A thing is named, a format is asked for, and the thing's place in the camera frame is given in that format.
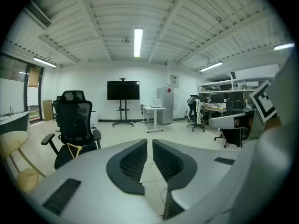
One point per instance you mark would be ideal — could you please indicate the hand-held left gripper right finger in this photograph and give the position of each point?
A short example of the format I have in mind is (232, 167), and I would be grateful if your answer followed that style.
(198, 171)

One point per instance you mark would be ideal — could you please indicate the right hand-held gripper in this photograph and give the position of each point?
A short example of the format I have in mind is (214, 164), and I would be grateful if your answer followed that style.
(275, 153)

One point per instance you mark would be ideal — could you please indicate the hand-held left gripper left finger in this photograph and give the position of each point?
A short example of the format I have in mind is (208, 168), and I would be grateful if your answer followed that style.
(93, 183)

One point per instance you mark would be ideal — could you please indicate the light wooden hanger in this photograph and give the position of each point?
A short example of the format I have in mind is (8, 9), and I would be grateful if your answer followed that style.
(69, 147)

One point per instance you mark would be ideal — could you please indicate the white garment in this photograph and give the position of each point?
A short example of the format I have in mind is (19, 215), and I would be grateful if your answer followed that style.
(198, 111)

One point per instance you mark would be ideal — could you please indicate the black mesh office chair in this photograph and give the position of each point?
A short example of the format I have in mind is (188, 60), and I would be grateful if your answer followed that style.
(55, 112)
(74, 118)
(192, 108)

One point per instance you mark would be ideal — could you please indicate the white low cabinet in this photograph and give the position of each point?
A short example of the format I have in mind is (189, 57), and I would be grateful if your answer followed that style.
(94, 119)

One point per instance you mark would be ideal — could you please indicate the cluttered wooden workbench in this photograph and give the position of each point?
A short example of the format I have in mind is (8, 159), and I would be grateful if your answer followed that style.
(215, 109)

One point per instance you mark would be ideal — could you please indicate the silver refrigerator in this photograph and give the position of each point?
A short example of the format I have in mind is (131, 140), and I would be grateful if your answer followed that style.
(164, 108)

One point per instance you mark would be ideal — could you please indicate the black rolling television stand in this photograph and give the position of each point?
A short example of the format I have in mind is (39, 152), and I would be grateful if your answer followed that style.
(123, 115)

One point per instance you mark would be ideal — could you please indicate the white standing desk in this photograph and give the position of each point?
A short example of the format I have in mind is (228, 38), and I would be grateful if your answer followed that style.
(151, 108)

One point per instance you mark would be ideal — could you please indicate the white printer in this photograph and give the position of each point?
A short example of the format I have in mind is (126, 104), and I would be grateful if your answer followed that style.
(155, 103)

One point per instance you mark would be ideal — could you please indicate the brown cardboard sheet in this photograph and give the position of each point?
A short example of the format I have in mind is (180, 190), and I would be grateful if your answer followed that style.
(47, 111)

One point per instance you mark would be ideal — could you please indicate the white storage shelving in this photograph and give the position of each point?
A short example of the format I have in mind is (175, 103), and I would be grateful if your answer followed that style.
(215, 84)

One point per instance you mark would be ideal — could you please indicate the round light wooden table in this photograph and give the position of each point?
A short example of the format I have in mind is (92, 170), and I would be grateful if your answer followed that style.
(11, 139)

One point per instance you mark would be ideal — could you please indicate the black television screen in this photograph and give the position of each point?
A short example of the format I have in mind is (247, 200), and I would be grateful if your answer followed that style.
(123, 90)

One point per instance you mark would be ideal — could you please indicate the black bathtub with white rim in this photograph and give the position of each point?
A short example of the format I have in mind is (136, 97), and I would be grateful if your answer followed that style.
(14, 125)

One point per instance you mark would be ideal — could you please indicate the black framed glass door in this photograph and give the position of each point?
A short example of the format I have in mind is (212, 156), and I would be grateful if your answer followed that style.
(41, 97)

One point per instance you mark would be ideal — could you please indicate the ceiling tube light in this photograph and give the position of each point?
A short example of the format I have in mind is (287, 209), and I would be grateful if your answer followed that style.
(211, 66)
(138, 42)
(44, 62)
(283, 46)

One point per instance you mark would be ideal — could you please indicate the black bathtub faucet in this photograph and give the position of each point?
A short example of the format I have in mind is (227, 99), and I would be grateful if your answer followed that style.
(11, 112)

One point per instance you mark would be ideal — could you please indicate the brown paper sheet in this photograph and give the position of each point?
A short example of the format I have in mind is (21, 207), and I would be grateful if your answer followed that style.
(34, 78)

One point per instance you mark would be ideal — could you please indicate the round ceiling smoke detector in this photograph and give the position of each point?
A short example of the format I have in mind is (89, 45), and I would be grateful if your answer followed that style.
(125, 40)

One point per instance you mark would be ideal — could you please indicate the white air conditioner vent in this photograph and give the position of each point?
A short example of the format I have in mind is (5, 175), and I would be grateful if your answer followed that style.
(38, 15)

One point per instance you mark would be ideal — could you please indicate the wall poster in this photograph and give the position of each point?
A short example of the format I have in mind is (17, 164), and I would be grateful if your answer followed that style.
(174, 81)

